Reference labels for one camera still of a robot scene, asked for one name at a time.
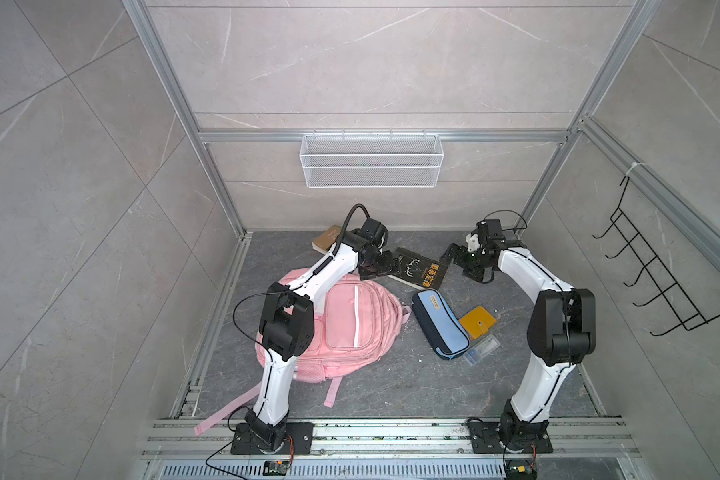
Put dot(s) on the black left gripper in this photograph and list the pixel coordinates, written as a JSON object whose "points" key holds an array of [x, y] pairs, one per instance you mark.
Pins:
{"points": [[387, 268]]}

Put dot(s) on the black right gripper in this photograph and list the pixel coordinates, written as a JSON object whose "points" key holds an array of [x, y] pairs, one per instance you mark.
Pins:
{"points": [[462, 251]]}

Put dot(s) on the black book yellow lettering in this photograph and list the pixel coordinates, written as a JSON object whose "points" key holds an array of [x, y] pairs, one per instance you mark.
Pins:
{"points": [[416, 270]]}

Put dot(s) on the pink school backpack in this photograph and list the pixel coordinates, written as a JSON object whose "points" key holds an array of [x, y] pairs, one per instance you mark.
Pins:
{"points": [[358, 324]]}

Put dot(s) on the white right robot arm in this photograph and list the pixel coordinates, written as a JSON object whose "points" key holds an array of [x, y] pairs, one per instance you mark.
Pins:
{"points": [[560, 332]]}

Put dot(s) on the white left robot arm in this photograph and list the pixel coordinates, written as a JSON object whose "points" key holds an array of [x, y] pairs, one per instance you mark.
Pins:
{"points": [[287, 327]]}

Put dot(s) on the brown and black book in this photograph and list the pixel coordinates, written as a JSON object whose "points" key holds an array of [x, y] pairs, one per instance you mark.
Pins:
{"points": [[326, 240]]}

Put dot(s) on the blue pencil case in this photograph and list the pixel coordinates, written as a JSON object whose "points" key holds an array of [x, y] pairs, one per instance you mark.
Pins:
{"points": [[447, 338]]}

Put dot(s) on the clear plastic eraser box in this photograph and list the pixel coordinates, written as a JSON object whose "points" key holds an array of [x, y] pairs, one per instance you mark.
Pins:
{"points": [[483, 347]]}

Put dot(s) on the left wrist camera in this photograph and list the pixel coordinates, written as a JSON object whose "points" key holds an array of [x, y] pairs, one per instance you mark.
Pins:
{"points": [[374, 232]]}

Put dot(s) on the white wire mesh basket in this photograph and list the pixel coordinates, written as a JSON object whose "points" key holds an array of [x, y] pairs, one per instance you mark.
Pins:
{"points": [[371, 160]]}

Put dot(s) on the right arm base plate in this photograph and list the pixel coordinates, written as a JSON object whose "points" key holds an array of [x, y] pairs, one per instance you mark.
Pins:
{"points": [[507, 436]]}

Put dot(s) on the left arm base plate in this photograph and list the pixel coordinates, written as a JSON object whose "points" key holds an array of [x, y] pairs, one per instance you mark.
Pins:
{"points": [[286, 438]]}

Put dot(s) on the black wire hook rack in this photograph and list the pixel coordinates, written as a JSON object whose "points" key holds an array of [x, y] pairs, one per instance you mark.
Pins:
{"points": [[654, 271]]}

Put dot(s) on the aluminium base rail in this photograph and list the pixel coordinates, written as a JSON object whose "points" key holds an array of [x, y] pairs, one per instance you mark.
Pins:
{"points": [[399, 438]]}

